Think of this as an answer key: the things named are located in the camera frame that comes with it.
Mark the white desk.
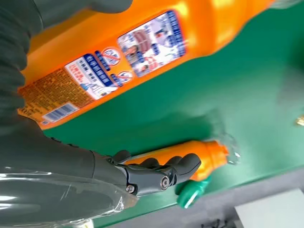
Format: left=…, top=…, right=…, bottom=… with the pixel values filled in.
left=235, top=188, right=304, bottom=228

